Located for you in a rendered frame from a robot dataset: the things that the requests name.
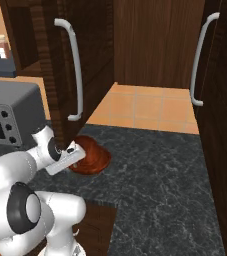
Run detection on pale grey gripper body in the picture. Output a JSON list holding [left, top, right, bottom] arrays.
[[44, 146, 87, 177]]

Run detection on reddish brown bowl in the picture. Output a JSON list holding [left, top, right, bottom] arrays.
[[67, 134, 113, 176]]

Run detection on dark wood base cabinet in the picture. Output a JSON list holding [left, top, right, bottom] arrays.
[[72, 199, 118, 256]]

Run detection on dark wood cabinet door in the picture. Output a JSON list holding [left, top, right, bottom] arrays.
[[189, 0, 227, 256], [29, 0, 116, 151]]

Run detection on open dark wood cabinet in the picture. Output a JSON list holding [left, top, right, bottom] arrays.
[[112, 0, 207, 90]]

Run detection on grey toaster oven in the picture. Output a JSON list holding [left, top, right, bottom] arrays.
[[0, 79, 48, 148]]

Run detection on brown bottle with white label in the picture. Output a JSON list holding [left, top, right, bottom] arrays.
[[0, 33, 12, 61]]

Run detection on grey curved door handle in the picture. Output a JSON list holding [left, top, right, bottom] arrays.
[[189, 11, 221, 108], [53, 17, 85, 122]]

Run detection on dark wood wall cabinet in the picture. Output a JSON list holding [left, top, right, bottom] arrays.
[[0, 0, 43, 78]]

